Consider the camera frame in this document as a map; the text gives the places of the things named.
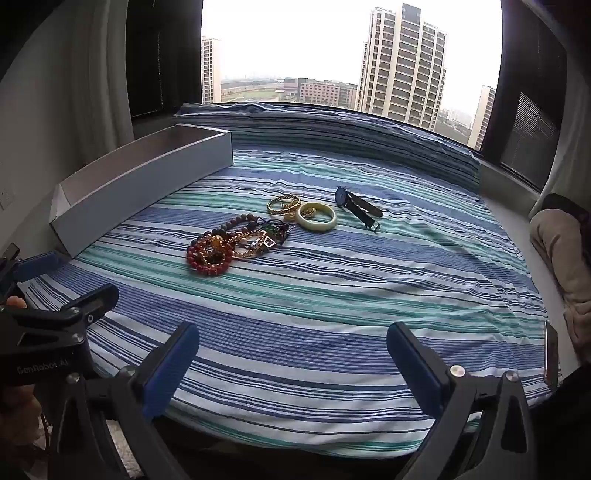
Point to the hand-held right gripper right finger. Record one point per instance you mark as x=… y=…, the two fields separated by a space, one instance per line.
x=415 y=369

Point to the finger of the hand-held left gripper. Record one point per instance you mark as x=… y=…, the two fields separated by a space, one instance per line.
x=94 y=300
x=41 y=268

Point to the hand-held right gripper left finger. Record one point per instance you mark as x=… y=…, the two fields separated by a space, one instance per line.
x=171 y=369

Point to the long white cardboard box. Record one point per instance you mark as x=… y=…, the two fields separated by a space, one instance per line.
x=138 y=184

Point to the cream jade bangle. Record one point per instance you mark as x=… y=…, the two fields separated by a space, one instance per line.
x=323 y=225

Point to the small gold charm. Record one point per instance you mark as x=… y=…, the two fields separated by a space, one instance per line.
x=307 y=211

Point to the twisted gold bangle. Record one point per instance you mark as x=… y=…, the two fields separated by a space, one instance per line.
x=277 y=207

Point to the person's left hand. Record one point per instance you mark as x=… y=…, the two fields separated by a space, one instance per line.
x=18 y=406

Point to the black flat device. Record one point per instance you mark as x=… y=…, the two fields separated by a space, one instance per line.
x=9 y=256

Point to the smartphone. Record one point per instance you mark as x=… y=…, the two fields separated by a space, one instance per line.
x=551 y=355

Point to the blue green striped bed sheet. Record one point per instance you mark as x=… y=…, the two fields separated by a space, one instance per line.
x=295 y=300

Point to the beige plush cloth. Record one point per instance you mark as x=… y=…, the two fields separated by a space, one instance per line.
x=558 y=258

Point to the white curtain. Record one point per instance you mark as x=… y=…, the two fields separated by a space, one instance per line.
x=104 y=69

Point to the black window blind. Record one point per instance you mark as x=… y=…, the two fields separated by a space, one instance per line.
x=526 y=92
x=161 y=55

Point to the window pane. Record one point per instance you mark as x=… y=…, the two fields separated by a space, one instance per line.
x=323 y=46

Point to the white wall socket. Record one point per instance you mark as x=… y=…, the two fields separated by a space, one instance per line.
x=6 y=198

